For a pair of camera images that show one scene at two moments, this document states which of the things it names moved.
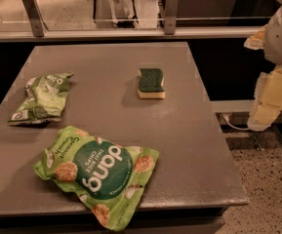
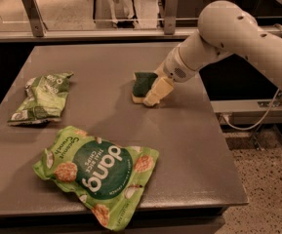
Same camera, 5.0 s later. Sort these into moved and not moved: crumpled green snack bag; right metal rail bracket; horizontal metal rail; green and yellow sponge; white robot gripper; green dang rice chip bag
Moved: green and yellow sponge; white robot gripper
Not moved: green dang rice chip bag; horizontal metal rail; right metal rail bracket; crumpled green snack bag
